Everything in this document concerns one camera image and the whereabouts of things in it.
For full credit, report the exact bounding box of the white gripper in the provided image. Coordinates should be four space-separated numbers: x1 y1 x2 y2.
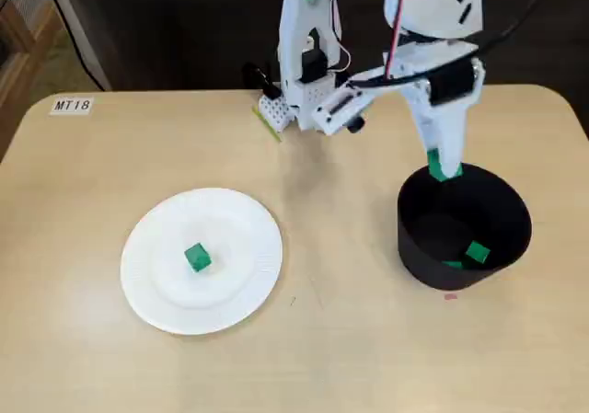
385 39 487 182

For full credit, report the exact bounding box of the green cube block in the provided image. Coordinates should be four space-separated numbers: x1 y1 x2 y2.
183 242 213 274
425 148 464 183
463 241 492 265

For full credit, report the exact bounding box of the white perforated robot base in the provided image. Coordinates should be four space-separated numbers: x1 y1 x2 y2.
258 94 298 132

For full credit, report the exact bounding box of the black pot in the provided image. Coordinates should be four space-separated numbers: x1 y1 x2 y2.
396 161 534 291

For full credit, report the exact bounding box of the white paper plate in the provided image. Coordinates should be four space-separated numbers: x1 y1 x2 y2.
119 187 283 336

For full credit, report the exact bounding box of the green base board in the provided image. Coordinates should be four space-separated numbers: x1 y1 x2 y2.
250 104 283 143

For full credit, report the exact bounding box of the black table clamp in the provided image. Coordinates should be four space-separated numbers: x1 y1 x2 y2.
242 62 283 100

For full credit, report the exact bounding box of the dark brown cabinet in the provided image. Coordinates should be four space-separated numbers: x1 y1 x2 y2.
57 0 589 93

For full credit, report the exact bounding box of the white MT18 label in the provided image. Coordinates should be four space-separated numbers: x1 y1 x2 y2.
49 98 96 116

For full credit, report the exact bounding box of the red gripper servo wire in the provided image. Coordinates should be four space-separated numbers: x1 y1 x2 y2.
385 0 410 79

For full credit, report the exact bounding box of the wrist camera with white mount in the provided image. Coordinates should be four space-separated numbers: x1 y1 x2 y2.
311 79 383 137

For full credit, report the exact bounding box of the black camera cable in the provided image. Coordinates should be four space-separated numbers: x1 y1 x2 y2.
344 0 547 87

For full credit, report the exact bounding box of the long black cable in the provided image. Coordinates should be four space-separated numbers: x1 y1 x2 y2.
39 0 108 91

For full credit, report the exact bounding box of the light wooden shelf frame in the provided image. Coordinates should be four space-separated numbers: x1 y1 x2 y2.
0 0 64 161

